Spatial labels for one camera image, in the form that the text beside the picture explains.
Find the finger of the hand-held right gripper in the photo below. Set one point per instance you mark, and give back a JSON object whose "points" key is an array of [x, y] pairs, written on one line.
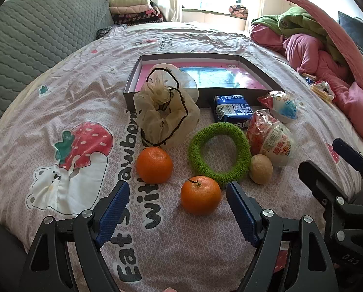
{"points": [[318, 182], [348, 153]]}

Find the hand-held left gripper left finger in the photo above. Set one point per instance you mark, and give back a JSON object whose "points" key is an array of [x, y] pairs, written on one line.
{"points": [[114, 213]]}

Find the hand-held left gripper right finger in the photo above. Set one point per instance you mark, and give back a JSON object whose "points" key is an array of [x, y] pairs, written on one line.
{"points": [[240, 213]]}

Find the orange mandarin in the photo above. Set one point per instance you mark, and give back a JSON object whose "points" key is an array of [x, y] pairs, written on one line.
{"points": [[201, 196], [154, 165]]}

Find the walnut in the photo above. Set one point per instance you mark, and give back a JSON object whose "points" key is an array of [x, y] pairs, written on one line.
{"points": [[260, 168]]}

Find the red white round snack packet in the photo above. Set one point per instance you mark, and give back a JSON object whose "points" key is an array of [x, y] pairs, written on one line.
{"points": [[272, 143]]}

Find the green fuzzy scrunchie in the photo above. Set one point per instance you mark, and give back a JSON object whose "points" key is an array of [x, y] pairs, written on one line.
{"points": [[196, 155]]}

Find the blue white round snack packet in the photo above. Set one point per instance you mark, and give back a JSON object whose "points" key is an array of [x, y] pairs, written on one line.
{"points": [[283, 106]]}

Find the shallow grey cardboard box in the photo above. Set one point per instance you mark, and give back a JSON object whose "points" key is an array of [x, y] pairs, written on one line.
{"points": [[132, 76]]}

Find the open biscuit packet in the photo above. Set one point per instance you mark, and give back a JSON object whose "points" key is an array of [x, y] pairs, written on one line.
{"points": [[323, 91]]}

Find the small blue wrapper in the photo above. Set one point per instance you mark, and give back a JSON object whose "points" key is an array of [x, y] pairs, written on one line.
{"points": [[309, 81]]}

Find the yellow snack packet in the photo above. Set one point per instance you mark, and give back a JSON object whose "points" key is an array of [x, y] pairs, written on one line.
{"points": [[309, 76]]}

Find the pink clothing pile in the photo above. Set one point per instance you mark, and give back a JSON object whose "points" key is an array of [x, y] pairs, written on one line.
{"points": [[306, 51]]}

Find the black television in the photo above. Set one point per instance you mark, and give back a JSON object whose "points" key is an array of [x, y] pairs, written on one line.
{"points": [[358, 33]]}

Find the pink quilted blanket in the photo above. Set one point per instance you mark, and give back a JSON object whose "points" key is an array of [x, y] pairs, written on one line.
{"points": [[336, 33]]}

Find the pink book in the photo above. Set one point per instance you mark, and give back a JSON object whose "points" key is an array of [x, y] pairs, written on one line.
{"points": [[251, 80]]}

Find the green jacket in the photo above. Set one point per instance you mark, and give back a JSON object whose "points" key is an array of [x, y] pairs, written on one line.
{"points": [[306, 21]]}

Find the folded patterned cloth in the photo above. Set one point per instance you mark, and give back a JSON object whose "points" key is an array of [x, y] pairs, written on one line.
{"points": [[238, 10]]}

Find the dark blue cloth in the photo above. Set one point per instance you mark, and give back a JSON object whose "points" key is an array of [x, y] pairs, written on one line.
{"points": [[107, 32]]}

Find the grey quilted headboard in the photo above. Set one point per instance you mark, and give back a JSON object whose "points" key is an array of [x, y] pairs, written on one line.
{"points": [[32, 36]]}

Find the dark checked folded blanket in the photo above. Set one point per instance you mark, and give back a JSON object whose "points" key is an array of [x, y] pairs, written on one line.
{"points": [[139, 18]]}

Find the white window bench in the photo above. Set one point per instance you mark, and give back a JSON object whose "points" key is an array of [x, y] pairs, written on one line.
{"points": [[205, 15]]}

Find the pink folded blanket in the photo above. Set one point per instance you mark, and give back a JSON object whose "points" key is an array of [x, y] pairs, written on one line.
{"points": [[132, 9]]}

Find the cream folded blanket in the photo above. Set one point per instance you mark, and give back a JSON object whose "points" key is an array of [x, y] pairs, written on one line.
{"points": [[129, 2]]}

